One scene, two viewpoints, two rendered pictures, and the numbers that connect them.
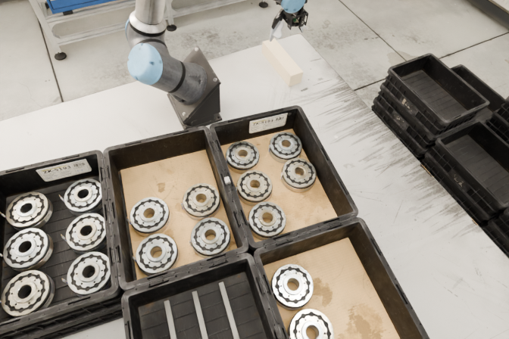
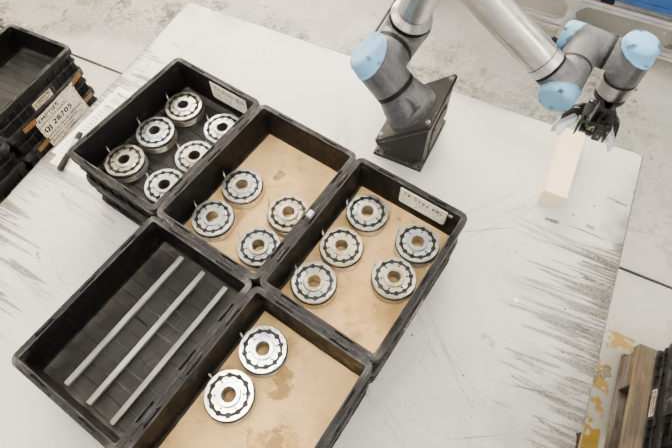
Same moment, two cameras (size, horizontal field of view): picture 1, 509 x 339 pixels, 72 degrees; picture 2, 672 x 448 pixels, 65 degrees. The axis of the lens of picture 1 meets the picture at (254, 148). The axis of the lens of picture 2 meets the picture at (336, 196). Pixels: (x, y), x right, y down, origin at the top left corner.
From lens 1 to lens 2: 0.56 m
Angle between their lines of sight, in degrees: 32
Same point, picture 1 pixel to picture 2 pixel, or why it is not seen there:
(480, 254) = not seen: outside the picture
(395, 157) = (559, 391)
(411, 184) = (534, 435)
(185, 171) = (310, 180)
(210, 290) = (214, 284)
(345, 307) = (281, 418)
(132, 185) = (262, 154)
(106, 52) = (456, 23)
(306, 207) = (363, 314)
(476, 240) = not seen: outside the picture
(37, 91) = (356, 20)
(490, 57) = not seen: outside the picture
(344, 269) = (321, 395)
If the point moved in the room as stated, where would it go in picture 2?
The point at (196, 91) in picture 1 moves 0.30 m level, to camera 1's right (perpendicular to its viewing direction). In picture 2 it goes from (402, 119) to (474, 201)
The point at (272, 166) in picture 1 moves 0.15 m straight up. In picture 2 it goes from (383, 250) to (388, 220)
